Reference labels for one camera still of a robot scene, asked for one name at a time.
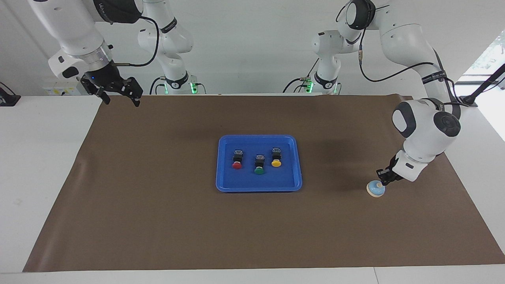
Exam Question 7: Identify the light blue desk bell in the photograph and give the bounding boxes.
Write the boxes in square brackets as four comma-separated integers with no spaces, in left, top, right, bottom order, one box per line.
[366,181,386,198]

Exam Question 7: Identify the blue plastic tray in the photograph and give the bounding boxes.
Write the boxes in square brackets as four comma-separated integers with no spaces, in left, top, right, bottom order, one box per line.
[215,135,303,193]

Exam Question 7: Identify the white power strip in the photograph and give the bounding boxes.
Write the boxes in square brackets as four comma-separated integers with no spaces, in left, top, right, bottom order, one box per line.
[43,77,85,96]

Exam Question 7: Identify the black stand foot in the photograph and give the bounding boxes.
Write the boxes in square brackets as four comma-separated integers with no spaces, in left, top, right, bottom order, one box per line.
[0,82,21,107]

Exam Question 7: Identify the black tripod stand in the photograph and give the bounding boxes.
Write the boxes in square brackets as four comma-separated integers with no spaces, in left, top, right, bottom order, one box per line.
[460,63,505,107]

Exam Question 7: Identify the brown paper mat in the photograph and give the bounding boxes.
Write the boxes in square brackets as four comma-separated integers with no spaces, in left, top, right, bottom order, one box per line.
[23,94,505,273]

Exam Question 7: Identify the black right base cable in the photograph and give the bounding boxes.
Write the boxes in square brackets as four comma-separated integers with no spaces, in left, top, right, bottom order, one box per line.
[150,76,168,95]

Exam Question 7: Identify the black base cable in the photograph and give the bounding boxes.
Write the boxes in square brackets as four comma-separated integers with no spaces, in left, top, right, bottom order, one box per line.
[150,76,168,95]
[282,59,320,93]

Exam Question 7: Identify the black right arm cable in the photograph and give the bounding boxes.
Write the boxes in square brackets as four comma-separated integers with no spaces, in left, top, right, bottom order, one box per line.
[112,16,160,67]

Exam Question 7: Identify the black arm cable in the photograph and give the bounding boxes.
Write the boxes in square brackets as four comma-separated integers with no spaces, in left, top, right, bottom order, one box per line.
[357,20,462,119]
[112,16,160,67]

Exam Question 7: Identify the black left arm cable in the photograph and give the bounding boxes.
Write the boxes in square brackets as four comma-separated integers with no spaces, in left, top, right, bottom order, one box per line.
[357,20,462,119]

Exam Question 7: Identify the black left base cable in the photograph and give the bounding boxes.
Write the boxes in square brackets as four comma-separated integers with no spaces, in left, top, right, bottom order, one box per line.
[282,59,320,93]

